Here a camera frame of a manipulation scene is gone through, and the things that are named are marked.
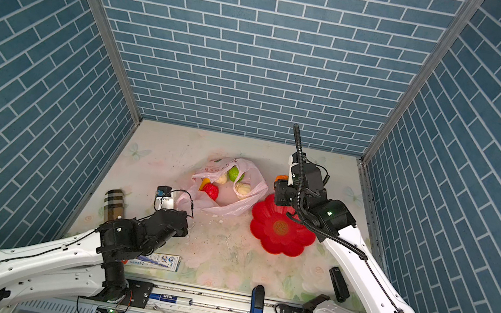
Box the orange fruit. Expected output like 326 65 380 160
275 175 289 182

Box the pink plastic fruit bag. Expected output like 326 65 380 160
178 158 269 217

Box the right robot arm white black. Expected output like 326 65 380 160
274 154 415 313

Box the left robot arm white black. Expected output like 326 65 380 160
0 208 189 307

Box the red flower-shaped plate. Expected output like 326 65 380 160
249 194 317 258

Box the beige pear fruit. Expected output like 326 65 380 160
234 182 251 198

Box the green fruit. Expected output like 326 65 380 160
227 166 245 183

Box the red apple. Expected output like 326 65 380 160
202 183 219 201

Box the black remote-like object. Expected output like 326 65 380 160
329 266 350 303

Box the toothpaste box white blue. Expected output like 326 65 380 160
127 252 181 273

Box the plaid brown cylinder case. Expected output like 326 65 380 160
102 189 125 223

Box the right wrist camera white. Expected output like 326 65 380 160
287 153 300 186

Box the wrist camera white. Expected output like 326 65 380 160
287 153 300 186
153 185 175 211

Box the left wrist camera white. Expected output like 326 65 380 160
153 185 175 211

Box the aluminium front rail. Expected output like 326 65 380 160
12 252 361 313

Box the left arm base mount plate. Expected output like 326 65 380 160
122 280 155 309

